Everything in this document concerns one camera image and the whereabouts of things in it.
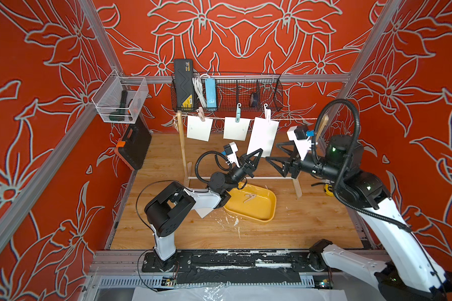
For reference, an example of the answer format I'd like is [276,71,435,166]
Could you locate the white coiled cable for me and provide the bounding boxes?
[193,73,211,109]

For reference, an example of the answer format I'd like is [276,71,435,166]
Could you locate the yellow tape measure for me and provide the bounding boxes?
[311,183,334,196]

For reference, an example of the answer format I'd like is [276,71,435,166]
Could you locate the clear mesh wall bin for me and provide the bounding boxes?
[92,70,149,124]

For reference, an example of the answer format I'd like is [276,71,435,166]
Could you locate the teal clothespin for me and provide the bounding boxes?
[235,103,242,123]

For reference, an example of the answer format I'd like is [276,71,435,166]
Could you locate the light blue power bank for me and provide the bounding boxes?
[205,78,217,111]

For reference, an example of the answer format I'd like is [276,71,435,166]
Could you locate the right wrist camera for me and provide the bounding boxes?
[287,124,315,160]

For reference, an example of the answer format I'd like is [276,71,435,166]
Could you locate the black wire wall basket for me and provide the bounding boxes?
[171,72,285,113]

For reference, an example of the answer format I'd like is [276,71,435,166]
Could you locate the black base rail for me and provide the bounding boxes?
[137,249,334,289]

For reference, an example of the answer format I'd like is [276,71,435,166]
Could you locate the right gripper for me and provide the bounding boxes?
[266,141,347,186]

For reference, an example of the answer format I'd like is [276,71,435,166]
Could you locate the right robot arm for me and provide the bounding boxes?
[267,99,452,300]

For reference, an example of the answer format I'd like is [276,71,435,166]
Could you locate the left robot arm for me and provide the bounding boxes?
[144,148,263,263]

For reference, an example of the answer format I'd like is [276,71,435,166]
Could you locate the twine string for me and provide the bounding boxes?
[173,114,321,123]

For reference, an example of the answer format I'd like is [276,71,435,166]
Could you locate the black orange tool case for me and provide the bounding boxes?
[114,117,152,171]

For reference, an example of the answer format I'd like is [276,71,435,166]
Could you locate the yellow plastic tray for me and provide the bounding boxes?
[224,184,277,223]

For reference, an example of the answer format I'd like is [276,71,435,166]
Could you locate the wooden drying rack frame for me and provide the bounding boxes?
[175,110,303,198]

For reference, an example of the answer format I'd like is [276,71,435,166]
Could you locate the black box yellow label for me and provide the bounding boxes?
[173,59,195,112]

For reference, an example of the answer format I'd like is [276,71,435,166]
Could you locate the white clothespin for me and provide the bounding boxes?
[264,104,271,124]

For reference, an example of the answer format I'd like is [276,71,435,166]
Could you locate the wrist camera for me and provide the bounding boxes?
[223,142,240,167]
[287,124,315,160]

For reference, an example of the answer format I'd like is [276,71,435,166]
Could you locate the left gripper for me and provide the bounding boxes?
[224,150,260,196]

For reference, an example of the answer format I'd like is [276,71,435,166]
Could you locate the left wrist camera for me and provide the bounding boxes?
[223,142,240,167]

